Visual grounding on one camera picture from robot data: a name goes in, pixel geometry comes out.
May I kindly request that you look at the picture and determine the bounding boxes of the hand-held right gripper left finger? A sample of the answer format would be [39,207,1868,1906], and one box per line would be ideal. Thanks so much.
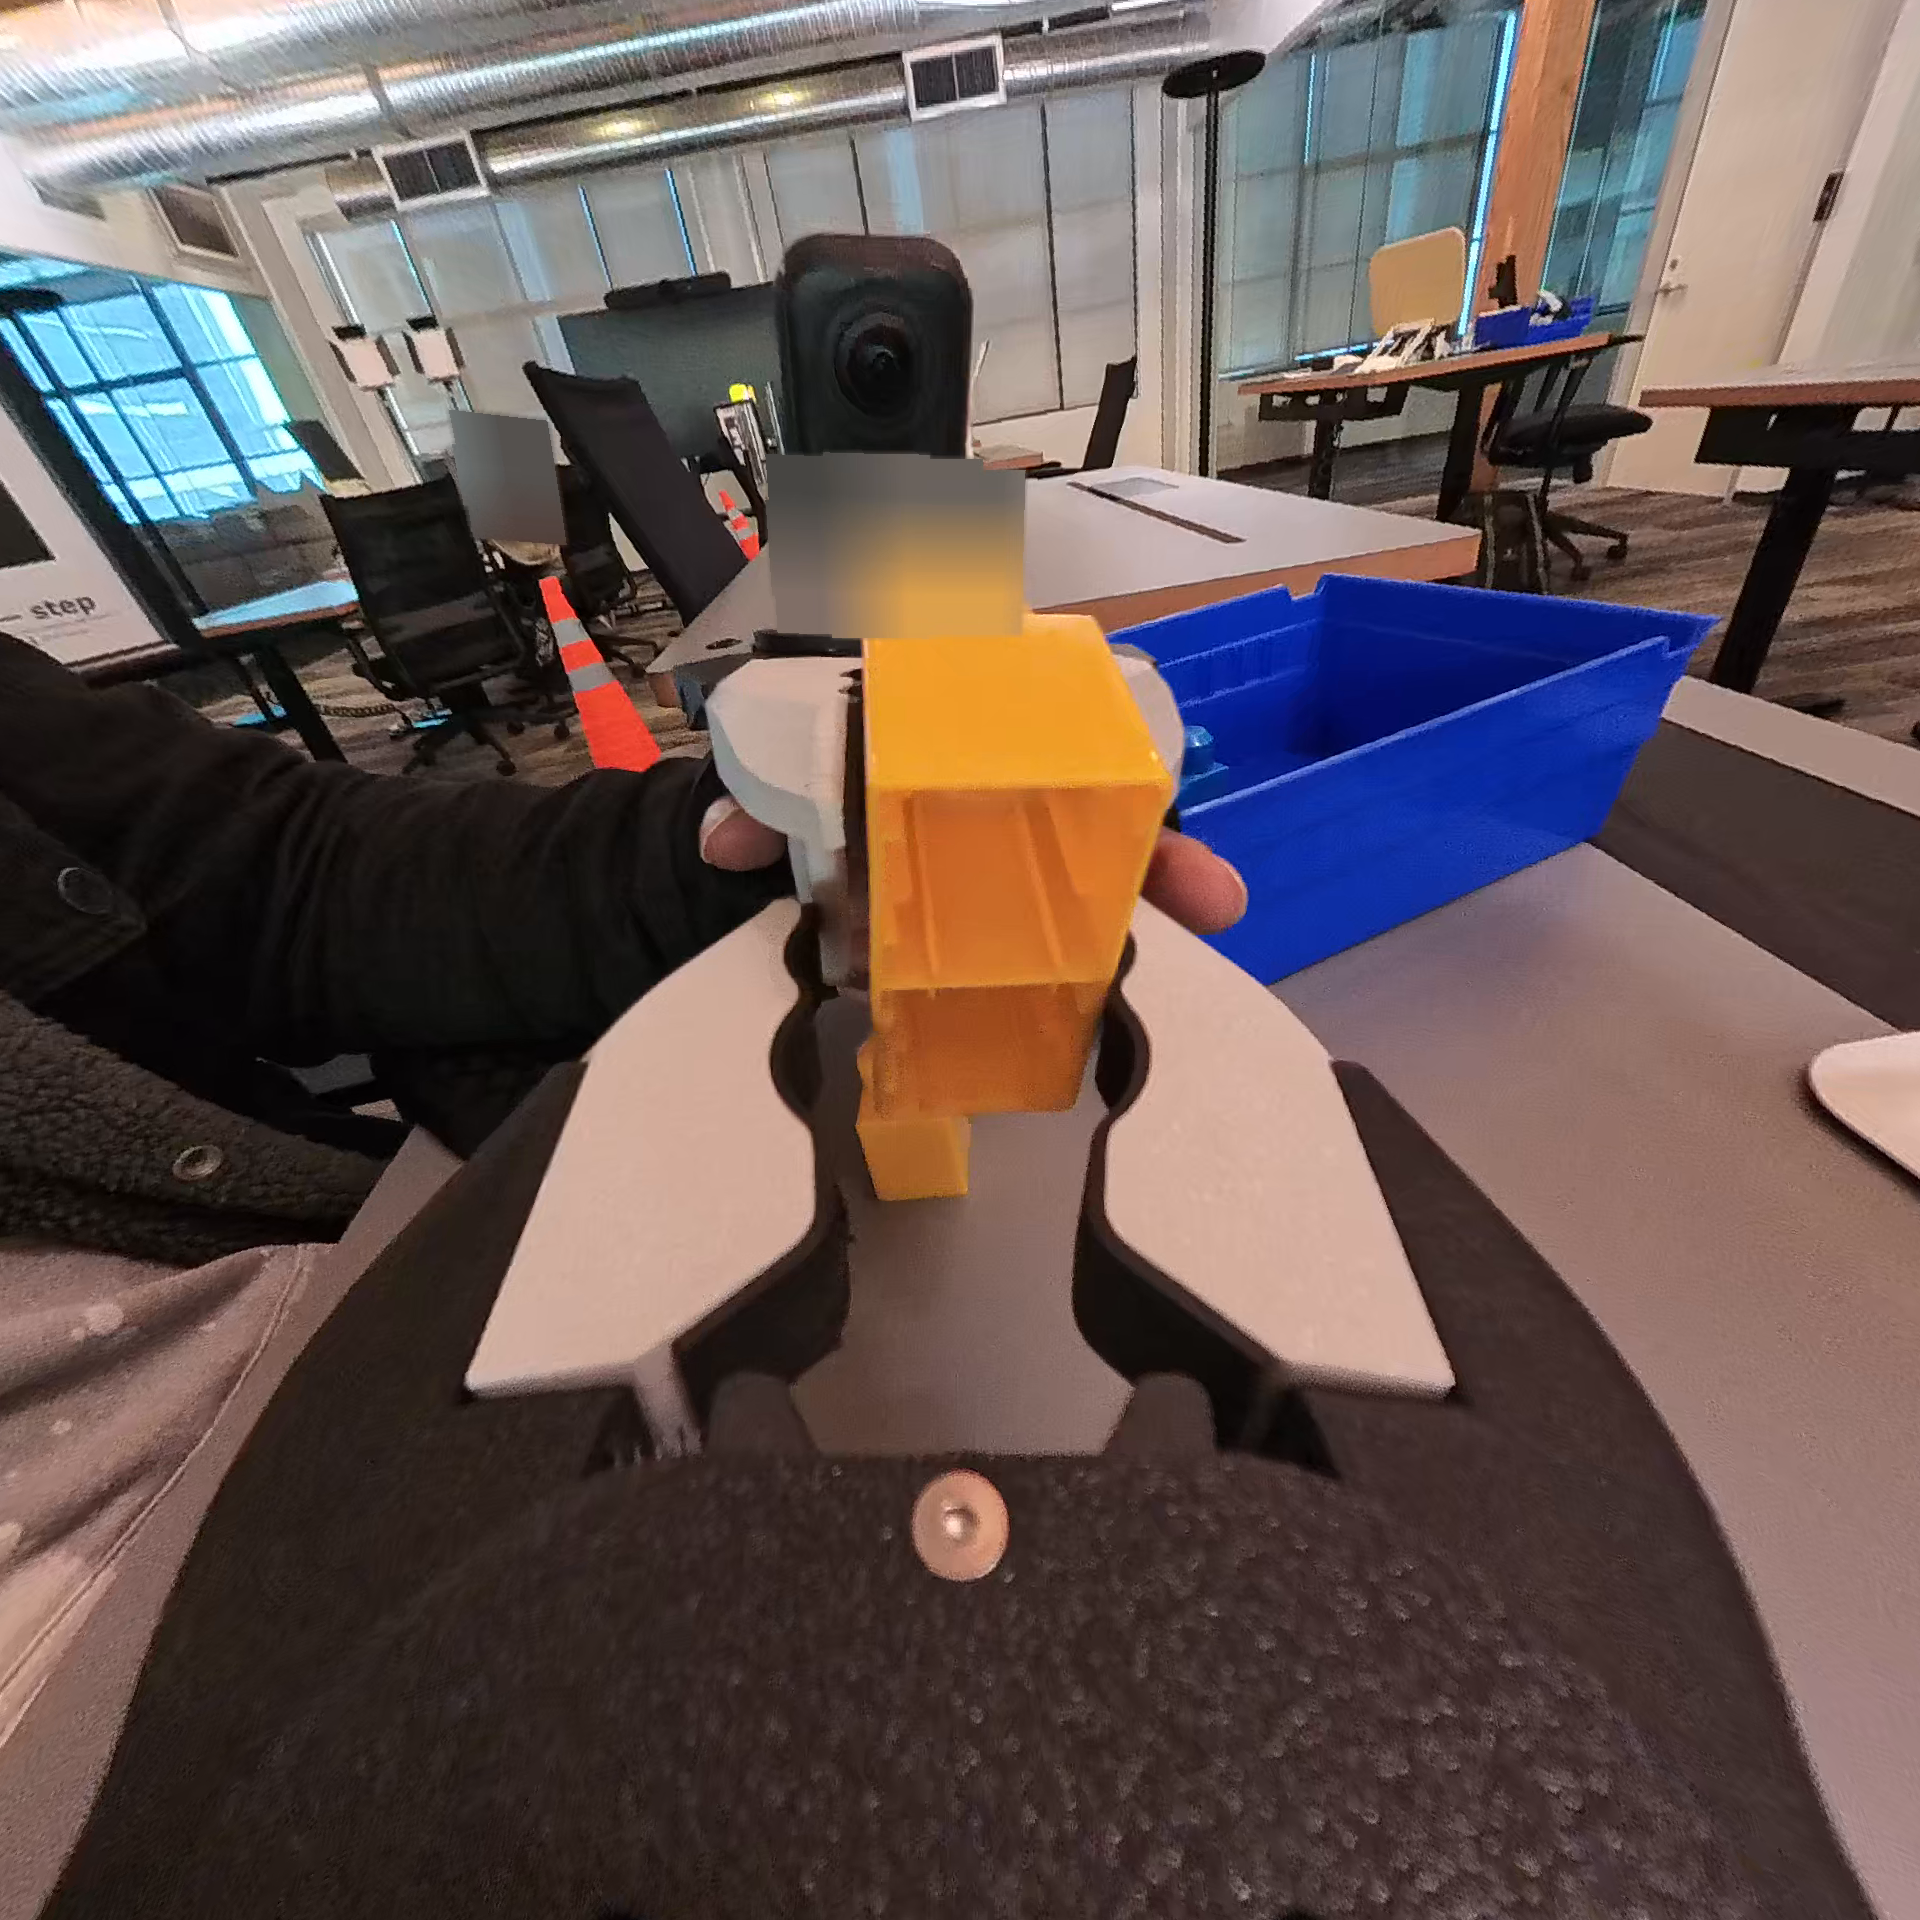
[465,899,857,1453]

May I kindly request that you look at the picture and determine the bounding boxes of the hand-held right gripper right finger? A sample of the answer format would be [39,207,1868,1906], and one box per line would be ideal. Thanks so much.
[1078,911,1457,1399]

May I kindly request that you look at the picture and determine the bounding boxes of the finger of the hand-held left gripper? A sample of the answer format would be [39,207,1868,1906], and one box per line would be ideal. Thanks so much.
[707,656,872,907]
[1111,648,1191,780]

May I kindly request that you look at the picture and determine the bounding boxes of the yellow two-stud mega block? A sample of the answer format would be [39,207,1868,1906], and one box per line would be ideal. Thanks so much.
[861,614,1177,1121]

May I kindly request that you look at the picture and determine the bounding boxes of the yellow one-stud mega block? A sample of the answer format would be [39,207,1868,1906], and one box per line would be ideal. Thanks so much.
[857,1112,970,1201]

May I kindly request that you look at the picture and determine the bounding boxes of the blue bin with block pile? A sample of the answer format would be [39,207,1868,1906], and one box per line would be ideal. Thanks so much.
[1118,576,1717,982]

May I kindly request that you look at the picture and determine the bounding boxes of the person's left forearm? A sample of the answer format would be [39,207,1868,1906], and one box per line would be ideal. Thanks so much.
[0,638,796,1121]

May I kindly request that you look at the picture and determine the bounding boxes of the person's left hand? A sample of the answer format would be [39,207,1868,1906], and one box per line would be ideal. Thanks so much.
[701,793,1252,930]

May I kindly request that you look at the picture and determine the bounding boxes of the black backpack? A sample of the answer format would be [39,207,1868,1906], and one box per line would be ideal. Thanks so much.
[1475,487,1547,595]

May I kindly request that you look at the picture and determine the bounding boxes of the black mesh chair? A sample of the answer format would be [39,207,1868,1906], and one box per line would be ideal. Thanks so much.
[322,478,526,773]

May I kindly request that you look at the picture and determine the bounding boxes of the far wooden desk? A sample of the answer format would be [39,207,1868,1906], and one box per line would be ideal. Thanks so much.
[1242,333,1642,496]

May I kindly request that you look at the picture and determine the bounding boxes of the black floor lamp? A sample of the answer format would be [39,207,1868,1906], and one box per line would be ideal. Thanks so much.
[1167,48,1270,480]

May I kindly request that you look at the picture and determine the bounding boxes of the black office chair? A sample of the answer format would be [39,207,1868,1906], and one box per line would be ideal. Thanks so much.
[1485,361,1652,577]

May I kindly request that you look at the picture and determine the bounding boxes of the far wooden board stand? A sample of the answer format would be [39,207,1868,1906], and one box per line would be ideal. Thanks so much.
[1368,228,1471,364]

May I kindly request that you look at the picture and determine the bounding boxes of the light grey garment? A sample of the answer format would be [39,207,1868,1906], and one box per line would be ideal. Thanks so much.
[0,1237,325,1742]

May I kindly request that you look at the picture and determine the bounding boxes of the instruction sheet on white stand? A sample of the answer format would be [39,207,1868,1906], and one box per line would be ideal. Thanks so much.
[1805,1033,1920,1178]

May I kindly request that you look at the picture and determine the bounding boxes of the wooden desk with black legs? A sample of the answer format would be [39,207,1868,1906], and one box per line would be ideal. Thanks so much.
[1641,361,1920,694]

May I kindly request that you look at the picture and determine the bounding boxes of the black-framed marker sign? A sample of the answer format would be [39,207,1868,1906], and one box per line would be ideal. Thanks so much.
[0,404,198,670]

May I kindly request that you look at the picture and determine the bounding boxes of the white door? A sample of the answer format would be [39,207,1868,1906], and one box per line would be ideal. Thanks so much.
[1787,0,1920,375]

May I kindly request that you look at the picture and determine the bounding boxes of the dark wall screen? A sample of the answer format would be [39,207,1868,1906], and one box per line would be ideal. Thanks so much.
[560,286,781,466]

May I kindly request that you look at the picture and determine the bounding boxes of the silver ventilation duct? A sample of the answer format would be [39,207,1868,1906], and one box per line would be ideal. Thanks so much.
[0,0,1217,191]

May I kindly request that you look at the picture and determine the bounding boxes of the wooden post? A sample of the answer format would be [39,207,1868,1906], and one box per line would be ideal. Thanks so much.
[1475,0,1595,496]

